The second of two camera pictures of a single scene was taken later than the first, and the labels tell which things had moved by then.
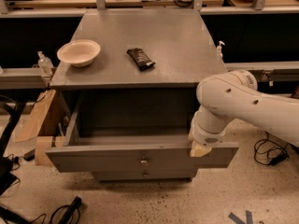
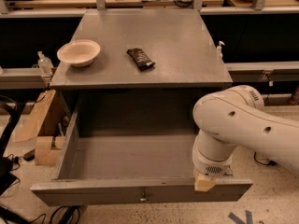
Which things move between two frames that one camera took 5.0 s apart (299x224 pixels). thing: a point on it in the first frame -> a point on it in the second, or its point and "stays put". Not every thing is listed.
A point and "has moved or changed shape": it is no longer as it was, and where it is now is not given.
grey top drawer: [116, 153] has moved or changed shape
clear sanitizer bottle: [45, 63] stays put
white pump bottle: [219, 52] stays put
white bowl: [80, 52] stays put
